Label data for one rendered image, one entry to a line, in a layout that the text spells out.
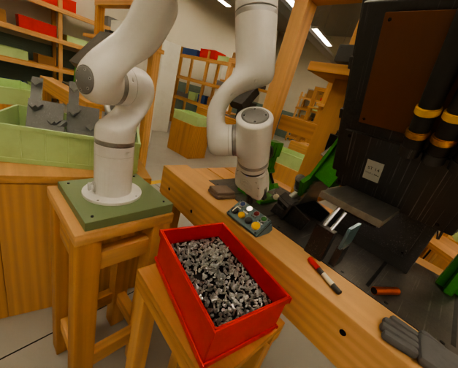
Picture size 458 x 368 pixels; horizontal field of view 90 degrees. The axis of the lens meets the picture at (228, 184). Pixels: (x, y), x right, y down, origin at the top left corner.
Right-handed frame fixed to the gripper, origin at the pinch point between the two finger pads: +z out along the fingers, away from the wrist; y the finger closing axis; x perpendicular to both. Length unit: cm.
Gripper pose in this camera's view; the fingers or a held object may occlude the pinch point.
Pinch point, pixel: (251, 198)
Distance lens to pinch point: 75.5
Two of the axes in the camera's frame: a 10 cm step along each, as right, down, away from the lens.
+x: 7.0, -5.8, 4.2
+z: 0.6, 6.3, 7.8
